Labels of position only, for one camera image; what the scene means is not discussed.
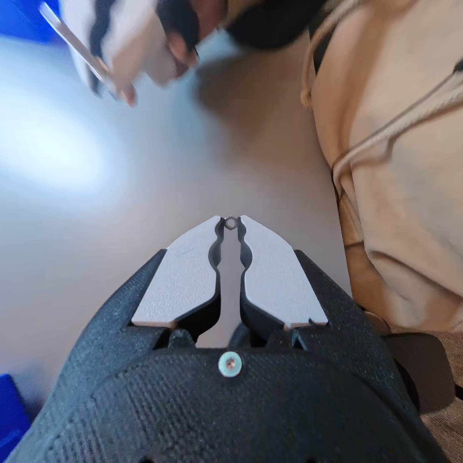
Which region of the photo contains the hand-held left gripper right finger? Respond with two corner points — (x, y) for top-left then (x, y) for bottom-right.
(239, 215), (329, 326)

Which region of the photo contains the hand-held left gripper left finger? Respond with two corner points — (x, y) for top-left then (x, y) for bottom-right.
(131, 216), (222, 326)

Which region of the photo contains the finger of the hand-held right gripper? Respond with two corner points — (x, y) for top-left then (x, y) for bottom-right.
(103, 0), (181, 88)
(61, 0), (117, 99)

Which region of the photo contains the thin silver bolt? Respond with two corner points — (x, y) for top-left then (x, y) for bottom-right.
(39, 3), (113, 83)

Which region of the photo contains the person's right hand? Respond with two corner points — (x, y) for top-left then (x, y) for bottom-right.
(168, 0), (230, 78)

